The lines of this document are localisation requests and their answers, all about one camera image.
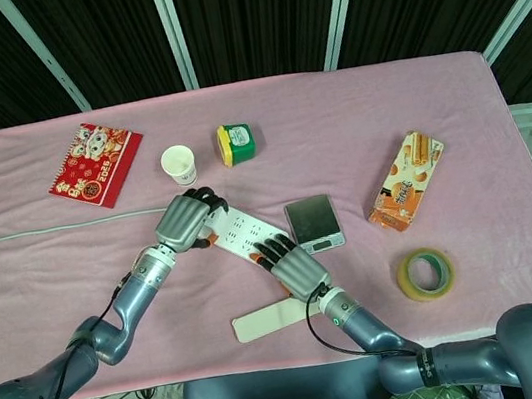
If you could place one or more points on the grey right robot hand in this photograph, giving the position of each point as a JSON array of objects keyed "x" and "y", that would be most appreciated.
[{"x": 297, "y": 270}]

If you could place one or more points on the yellow-green tape roll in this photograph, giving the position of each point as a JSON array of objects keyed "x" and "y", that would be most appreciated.
[{"x": 406, "y": 283}]

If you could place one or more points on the black pleated curtain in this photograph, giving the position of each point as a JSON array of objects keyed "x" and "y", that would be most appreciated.
[{"x": 257, "y": 13}]

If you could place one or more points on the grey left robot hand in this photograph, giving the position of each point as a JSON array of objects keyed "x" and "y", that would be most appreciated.
[{"x": 183, "y": 220}]

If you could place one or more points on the white flat paddle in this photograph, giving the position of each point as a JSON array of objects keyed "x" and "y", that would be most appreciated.
[{"x": 265, "y": 320}]

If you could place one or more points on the red spiral calendar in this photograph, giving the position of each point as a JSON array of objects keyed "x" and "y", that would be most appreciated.
[{"x": 91, "y": 169}]

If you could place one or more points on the green tub with yellow lid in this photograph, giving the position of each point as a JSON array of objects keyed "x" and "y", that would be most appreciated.
[{"x": 242, "y": 142}]

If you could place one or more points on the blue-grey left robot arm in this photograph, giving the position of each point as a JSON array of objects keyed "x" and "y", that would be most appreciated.
[{"x": 131, "y": 307}]

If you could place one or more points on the pink table cloth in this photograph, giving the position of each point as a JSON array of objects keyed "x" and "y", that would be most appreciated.
[{"x": 55, "y": 273}]

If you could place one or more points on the white paper cup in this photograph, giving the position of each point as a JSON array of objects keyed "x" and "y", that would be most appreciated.
[{"x": 178, "y": 165}]

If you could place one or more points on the silver digital scale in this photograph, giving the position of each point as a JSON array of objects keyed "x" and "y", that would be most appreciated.
[{"x": 312, "y": 217}]

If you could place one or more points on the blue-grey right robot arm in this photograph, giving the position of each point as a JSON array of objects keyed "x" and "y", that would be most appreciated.
[{"x": 368, "y": 330}]

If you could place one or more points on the orange snack box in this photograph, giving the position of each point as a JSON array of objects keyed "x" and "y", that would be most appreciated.
[{"x": 403, "y": 188}]

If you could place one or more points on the white power strip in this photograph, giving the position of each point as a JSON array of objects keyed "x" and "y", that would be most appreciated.
[{"x": 245, "y": 228}]

